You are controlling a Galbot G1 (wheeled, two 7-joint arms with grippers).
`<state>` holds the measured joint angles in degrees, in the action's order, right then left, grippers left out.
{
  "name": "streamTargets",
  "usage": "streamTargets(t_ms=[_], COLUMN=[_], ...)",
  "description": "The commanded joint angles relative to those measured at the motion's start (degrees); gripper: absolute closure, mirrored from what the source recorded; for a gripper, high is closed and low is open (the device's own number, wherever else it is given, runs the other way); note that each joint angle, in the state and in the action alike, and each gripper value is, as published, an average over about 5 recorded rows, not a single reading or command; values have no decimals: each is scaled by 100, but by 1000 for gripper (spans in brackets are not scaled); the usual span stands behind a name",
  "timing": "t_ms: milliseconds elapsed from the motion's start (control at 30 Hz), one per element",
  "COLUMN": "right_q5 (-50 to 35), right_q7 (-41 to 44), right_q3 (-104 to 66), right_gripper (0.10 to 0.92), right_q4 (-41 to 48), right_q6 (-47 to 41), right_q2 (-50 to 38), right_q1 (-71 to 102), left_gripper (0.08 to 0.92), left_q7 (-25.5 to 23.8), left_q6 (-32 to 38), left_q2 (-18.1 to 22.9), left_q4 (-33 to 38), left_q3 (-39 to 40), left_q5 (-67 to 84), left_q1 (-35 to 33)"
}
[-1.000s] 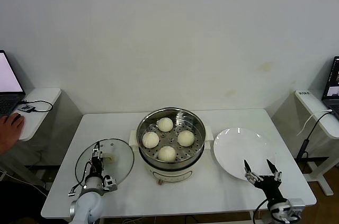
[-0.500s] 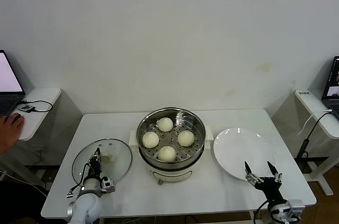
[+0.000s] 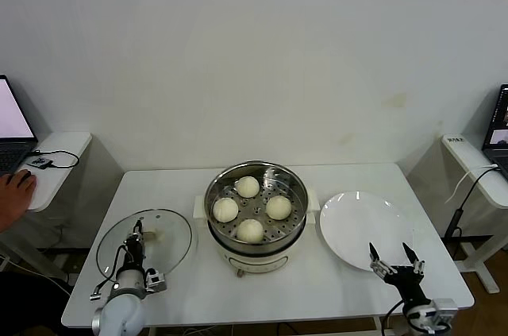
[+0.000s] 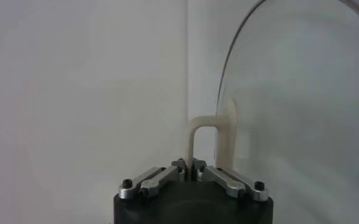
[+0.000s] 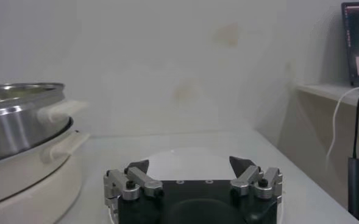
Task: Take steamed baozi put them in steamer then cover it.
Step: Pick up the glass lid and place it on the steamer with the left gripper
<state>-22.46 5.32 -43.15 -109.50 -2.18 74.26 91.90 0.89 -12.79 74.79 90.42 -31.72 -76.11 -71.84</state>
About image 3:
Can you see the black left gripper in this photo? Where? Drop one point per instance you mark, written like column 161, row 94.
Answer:
column 135, row 252

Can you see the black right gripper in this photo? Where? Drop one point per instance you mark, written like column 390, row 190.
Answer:
column 409, row 284

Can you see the round glass pot lid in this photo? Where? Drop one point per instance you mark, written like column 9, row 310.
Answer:
column 174, row 240

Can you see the white steamed baozi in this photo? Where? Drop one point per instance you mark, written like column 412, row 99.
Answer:
column 226, row 210
column 278, row 207
column 248, row 187
column 250, row 230

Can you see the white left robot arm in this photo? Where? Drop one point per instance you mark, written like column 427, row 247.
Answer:
column 119, row 312

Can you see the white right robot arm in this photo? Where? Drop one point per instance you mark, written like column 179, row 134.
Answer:
column 420, row 318

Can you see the perforated stainless steamer basket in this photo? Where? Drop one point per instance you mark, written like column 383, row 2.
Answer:
column 258, row 209

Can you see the person's bare hand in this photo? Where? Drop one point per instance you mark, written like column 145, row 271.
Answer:
column 16, row 197

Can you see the round white plate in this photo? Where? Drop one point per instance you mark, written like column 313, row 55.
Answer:
column 349, row 229

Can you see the white side desk rounded corner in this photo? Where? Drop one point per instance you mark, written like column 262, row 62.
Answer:
column 67, row 145

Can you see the cream electric cooker pot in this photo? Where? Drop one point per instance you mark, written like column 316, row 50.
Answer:
column 254, row 262

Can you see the small black usb hub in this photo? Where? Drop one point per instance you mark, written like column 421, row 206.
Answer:
column 41, row 161

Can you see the white side desk with label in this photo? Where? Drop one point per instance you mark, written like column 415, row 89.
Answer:
column 462, row 161

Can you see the small printed desk label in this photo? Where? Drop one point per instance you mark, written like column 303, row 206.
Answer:
column 456, row 140

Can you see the black laptop with slim bezel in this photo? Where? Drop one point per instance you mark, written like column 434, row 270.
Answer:
column 12, row 113

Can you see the black laptop with dark screen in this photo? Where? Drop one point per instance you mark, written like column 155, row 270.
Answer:
column 501, row 121

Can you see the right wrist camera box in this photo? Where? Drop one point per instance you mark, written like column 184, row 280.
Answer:
column 443, row 311

